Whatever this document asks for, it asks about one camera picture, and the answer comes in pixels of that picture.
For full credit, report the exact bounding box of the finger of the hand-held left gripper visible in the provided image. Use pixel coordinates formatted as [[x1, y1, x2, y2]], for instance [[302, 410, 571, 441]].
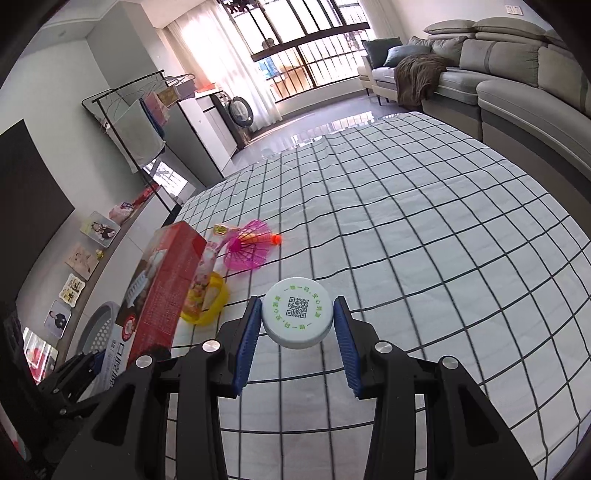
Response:
[[36, 350, 112, 421]]

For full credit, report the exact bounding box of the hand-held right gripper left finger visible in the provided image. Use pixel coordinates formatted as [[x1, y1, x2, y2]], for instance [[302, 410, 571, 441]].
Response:
[[51, 295, 263, 480]]

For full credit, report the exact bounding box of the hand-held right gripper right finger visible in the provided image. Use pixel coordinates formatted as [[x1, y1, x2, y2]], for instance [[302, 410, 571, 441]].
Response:
[[333, 295, 539, 480]]

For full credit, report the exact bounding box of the grey plastic laundry basket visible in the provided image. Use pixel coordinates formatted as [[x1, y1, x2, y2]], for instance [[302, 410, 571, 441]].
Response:
[[74, 301, 123, 365]]

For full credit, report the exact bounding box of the white round lid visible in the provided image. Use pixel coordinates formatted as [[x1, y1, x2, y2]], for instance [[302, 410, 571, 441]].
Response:
[[262, 277, 334, 349]]

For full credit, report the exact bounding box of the red white cardboard box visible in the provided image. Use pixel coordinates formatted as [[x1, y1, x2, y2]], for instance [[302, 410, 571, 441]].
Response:
[[95, 220, 208, 402]]

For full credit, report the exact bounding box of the yellow plastic bowl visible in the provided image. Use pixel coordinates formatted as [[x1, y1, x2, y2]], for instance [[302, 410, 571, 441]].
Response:
[[180, 271, 230, 326]]

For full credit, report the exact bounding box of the pink printed snack packet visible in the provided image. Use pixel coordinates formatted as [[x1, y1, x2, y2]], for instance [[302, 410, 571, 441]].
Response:
[[185, 240, 227, 315]]

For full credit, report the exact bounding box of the pink plastic basket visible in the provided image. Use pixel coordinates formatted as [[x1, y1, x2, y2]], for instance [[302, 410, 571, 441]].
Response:
[[224, 220, 283, 271]]

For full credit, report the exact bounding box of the checkered bed sheet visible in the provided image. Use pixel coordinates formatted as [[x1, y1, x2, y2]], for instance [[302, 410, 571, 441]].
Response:
[[166, 111, 591, 480]]

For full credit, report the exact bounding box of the pink plastic bag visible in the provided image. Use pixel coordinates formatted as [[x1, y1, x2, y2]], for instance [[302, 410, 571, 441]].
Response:
[[108, 200, 134, 227]]

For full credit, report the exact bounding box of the black flat television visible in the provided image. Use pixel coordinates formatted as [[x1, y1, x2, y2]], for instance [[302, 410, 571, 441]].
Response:
[[0, 119, 75, 315]]

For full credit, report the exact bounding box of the flat red item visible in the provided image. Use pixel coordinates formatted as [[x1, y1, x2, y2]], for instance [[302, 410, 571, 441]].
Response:
[[131, 185, 160, 206]]

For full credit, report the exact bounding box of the washing machine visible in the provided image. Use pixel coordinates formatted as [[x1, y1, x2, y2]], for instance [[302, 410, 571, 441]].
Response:
[[215, 92, 254, 148]]

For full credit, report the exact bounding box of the grey green towel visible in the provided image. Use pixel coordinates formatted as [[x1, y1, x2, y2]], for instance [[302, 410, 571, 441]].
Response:
[[104, 99, 167, 174]]

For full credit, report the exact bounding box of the beige hanging bag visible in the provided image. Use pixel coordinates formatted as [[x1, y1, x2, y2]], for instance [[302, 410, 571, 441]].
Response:
[[154, 85, 181, 109]]

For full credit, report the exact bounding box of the light grey armchair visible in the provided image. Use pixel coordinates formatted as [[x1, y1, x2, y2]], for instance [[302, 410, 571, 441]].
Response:
[[358, 37, 444, 104]]

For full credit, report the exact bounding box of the brown blanket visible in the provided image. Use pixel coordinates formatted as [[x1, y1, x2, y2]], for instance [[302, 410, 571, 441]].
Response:
[[394, 54, 451, 109]]

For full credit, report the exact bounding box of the black clothes rack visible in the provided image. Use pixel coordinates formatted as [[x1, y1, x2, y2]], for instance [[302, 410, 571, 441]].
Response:
[[82, 69, 197, 213]]

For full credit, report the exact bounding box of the black barred window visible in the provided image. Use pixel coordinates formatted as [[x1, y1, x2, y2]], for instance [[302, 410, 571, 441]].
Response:
[[228, 0, 372, 102]]

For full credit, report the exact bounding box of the white sheer curtain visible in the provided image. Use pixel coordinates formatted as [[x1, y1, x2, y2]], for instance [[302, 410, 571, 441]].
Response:
[[166, 9, 282, 134]]

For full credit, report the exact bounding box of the blue grey cushion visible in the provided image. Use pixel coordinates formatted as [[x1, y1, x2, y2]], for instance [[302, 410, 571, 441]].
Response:
[[383, 45, 419, 68]]

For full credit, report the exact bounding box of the dark grey cushion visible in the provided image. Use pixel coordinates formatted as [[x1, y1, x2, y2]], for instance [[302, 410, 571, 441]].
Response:
[[362, 38, 402, 68]]

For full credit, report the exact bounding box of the grey sofa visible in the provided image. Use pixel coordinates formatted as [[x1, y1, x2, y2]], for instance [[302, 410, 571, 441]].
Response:
[[422, 17, 591, 185]]

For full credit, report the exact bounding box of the red photo frame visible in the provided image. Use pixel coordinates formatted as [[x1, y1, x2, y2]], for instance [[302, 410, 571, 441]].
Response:
[[22, 327, 59, 384]]

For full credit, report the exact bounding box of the dark portrait photo frame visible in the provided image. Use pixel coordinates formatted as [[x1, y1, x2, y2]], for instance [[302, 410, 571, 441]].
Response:
[[45, 300, 72, 340]]

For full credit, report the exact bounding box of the yellow patterned photo frame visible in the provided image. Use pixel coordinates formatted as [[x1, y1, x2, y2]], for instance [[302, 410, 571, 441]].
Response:
[[59, 273, 86, 305]]

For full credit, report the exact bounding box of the beige child photo frame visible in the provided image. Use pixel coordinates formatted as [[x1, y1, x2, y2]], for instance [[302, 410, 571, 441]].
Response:
[[65, 242, 100, 281]]

